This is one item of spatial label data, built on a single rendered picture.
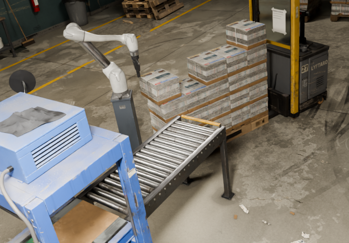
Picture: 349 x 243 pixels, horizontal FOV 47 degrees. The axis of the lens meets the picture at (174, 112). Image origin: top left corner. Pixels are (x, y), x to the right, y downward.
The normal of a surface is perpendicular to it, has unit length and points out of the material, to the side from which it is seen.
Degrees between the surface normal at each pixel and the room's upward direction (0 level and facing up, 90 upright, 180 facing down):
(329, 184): 0
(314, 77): 90
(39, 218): 90
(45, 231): 90
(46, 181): 0
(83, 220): 0
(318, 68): 90
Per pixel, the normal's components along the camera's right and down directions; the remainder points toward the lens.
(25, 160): 0.80, 0.18
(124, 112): 0.02, 0.47
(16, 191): -0.14, -0.87
